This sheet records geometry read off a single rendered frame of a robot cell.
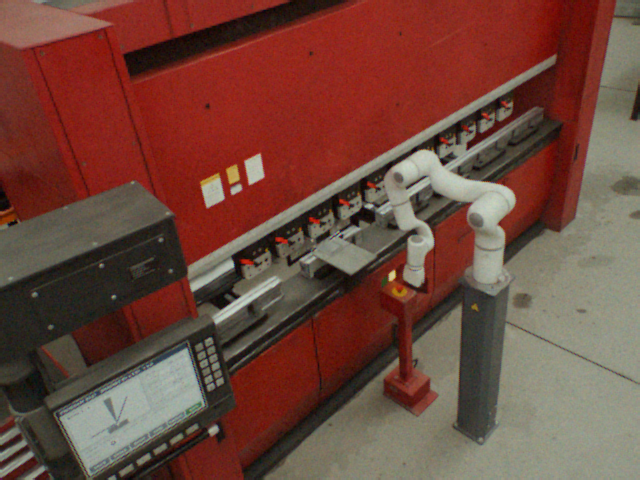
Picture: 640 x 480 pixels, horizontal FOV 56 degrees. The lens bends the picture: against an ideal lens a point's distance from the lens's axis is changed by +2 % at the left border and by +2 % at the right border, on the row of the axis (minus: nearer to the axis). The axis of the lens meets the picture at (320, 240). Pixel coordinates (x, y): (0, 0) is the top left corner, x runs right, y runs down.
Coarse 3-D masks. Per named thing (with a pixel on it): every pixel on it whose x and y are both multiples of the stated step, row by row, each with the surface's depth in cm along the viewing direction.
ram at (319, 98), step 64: (384, 0) 256; (448, 0) 288; (512, 0) 327; (192, 64) 201; (256, 64) 220; (320, 64) 243; (384, 64) 271; (448, 64) 306; (512, 64) 352; (192, 128) 210; (256, 128) 231; (320, 128) 256; (384, 128) 288; (192, 192) 220; (256, 192) 243; (192, 256) 231
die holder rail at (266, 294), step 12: (264, 288) 272; (276, 288) 275; (240, 300) 266; (252, 300) 266; (264, 300) 272; (276, 300) 277; (228, 312) 260; (240, 312) 263; (252, 312) 271; (216, 324) 255; (228, 324) 260
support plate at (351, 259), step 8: (336, 240) 293; (344, 240) 292; (344, 248) 287; (352, 248) 286; (360, 248) 285; (320, 256) 283; (328, 256) 282; (336, 256) 282; (344, 256) 281; (352, 256) 281; (360, 256) 280; (368, 256) 279; (376, 256) 279; (336, 264) 277; (344, 264) 276; (352, 264) 275; (360, 264) 275; (352, 272) 270
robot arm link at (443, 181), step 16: (416, 160) 252; (432, 160) 253; (432, 176) 249; (448, 176) 244; (448, 192) 244; (464, 192) 241; (480, 192) 241; (496, 192) 235; (512, 192) 238; (512, 208) 238
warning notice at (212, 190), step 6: (216, 174) 225; (204, 180) 222; (210, 180) 224; (216, 180) 226; (204, 186) 223; (210, 186) 225; (216, 186) 227; (204, 192) 224; (210, 192) 226; (216, 192) 228; (222, 192) 230; (204, 198) 225; (210, 198) 227; (216, 198) 229; (222, 198) 231; (210, 204) 228
